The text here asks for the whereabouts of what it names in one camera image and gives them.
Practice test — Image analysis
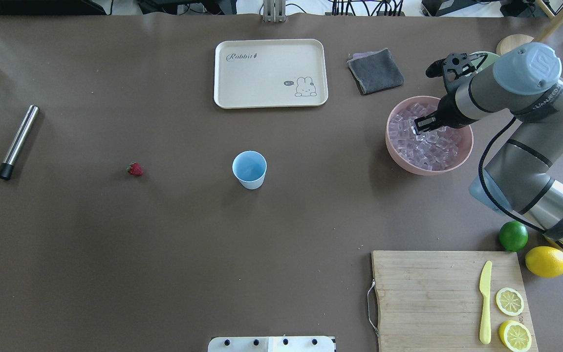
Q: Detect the green ceramic bowl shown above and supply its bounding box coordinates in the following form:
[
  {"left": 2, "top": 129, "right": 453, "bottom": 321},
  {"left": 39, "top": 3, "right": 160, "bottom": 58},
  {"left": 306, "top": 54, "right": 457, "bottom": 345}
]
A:
[{"left": 468, "top": 51, "right": 500, "bottom": 73}]

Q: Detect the yellow lemon far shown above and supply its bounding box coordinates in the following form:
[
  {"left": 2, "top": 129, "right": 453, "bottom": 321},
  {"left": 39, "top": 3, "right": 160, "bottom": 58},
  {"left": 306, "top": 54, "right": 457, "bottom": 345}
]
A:
[{"left": 525, "top": 246, "right": 563, "bottom": 278}]

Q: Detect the wooden cup stand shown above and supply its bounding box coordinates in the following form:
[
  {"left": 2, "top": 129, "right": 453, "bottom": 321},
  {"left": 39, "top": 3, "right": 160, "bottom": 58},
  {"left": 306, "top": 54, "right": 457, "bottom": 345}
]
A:
[{"left": 496, "top": 0, "right": 563, "bottom": 57}]

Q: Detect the cream rabbit tray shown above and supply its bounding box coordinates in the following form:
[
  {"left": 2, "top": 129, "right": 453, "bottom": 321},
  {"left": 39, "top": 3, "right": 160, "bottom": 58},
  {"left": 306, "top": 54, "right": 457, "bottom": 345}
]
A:
[{"left": 213, "top": 39, "right": 328, "bottom": 110}]

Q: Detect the red strawberry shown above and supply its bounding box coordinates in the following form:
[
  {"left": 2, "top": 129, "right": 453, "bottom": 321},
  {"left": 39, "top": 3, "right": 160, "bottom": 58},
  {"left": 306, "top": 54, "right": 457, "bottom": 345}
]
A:
[{"left": 127, "top": 162, "right": 145, "bottom": 176}]

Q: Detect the wooden cutting board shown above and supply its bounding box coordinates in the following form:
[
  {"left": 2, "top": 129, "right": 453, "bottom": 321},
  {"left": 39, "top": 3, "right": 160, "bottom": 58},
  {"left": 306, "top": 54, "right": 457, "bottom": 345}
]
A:
[{"left": 371, "top": 250, "right": 527, "bottom": 352}]

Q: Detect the pink bowl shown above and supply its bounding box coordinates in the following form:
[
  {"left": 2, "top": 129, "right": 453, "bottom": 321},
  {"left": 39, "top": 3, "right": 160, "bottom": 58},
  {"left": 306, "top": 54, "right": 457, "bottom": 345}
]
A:
[{"left": 385, "top": 96, "right": 474, "bottom": 176}]

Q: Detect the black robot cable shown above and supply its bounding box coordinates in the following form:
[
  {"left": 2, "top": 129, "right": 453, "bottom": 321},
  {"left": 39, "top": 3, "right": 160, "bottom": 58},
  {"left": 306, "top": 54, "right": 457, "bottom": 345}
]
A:
[{"left": 477, "top": 116, "right": 563, "bottom": 270}]

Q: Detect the lemon half slice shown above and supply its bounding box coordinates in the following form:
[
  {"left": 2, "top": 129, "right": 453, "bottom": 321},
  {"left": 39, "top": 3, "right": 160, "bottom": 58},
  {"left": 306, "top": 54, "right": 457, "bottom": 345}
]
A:
[{"left": 495, "top": 287, "right": 525, "bottom": 316}]

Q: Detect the aluminium frame post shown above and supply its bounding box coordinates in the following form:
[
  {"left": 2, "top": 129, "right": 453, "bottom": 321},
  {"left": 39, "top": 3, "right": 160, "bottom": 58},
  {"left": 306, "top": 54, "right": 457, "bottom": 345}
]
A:
[{"left": 262, "top": 0, "right": 287, "bottom": 23}]

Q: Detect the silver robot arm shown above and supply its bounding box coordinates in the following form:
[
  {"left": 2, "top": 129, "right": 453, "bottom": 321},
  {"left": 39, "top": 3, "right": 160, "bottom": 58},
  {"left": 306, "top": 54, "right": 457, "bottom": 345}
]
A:
[{"left": 414, "top": 42, "right": 563, "bottom": 247}]

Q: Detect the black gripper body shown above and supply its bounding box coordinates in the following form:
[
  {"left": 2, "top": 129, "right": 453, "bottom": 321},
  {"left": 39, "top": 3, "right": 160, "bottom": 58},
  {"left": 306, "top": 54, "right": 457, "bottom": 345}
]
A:
[{"left": 426, "top": 95, "right": 472, "bottom": 130}]

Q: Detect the green lime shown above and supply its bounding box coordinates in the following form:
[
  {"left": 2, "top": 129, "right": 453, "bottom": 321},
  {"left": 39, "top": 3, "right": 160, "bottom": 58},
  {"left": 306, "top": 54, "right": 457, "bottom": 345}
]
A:
[{"left": 498, "top": 220, "right": 529, "bottom": 252}]

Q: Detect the pile of ice cubes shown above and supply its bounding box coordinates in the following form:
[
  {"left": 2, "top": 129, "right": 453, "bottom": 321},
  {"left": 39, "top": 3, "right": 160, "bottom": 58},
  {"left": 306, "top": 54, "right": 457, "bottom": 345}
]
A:
[{"left": 386, "top": 100, "right": 463, "bottom": 171}]

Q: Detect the yellow plastic knife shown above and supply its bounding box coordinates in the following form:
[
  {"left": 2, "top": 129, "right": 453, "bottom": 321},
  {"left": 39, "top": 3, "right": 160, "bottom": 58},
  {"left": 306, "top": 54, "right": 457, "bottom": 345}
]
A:
[{"left": 478, "top": 261, "right": 493, "bottom": 345}]

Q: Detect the grey folded cloth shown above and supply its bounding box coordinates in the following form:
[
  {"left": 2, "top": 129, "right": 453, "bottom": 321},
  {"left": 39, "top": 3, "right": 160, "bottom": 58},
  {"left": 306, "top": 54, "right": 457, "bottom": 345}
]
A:
[{"left": 347, "top": 47, "right": 405, "bottom": 94}]

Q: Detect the light blue plastic cup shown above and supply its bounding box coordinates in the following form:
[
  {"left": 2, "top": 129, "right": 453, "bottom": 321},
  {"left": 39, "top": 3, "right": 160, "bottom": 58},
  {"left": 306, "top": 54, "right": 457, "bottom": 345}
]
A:
[{"left": 232, "top": 150, "right": 267, "bottom": 190}]

